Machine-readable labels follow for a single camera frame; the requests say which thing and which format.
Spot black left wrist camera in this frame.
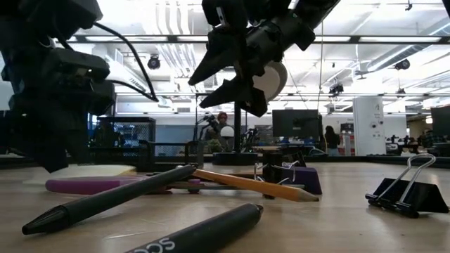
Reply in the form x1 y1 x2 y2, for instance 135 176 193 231
45 48 110 84

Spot yellow wooden pencil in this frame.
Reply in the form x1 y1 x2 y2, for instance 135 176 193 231
192 168 320 203

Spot purple handled scissors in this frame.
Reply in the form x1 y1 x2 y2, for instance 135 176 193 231
44 174 307 196

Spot black mesh desk organizer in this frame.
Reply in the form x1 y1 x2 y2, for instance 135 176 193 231
87 116 205 170

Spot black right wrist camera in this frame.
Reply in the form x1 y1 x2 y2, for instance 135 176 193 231
202 0 247 31

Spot person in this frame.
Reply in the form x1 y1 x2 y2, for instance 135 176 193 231
206 111 236 154
323 125 341 157

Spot white pillar with signs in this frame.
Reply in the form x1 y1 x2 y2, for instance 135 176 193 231
352 96 387 157

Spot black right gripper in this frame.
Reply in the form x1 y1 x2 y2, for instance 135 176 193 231
188 0 317 118

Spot yellow sticky notes pad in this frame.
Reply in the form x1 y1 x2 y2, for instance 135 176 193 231
23 164 137 186

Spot black binder clip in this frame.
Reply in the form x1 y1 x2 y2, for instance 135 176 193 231
364 153 450 219
253 151 293 187
281 150 307 168

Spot black pen with white print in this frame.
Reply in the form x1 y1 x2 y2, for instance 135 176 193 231
124 202 264 253

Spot black screen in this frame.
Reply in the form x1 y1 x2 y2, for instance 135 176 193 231
430 105 450 136

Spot white tape roll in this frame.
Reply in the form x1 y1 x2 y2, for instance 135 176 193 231
252 61 288 103

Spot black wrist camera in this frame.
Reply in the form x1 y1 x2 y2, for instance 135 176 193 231
202 0 247 31
45 48 110 84

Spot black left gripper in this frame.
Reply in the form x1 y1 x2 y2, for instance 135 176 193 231
10 80 117 174

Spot black monitor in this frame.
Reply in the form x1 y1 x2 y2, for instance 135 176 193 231
272 109 323 138

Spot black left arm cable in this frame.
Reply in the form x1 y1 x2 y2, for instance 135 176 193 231
91 22 160 103

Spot blue rectangular eraser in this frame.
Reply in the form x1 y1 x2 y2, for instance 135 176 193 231
281 166 323 195

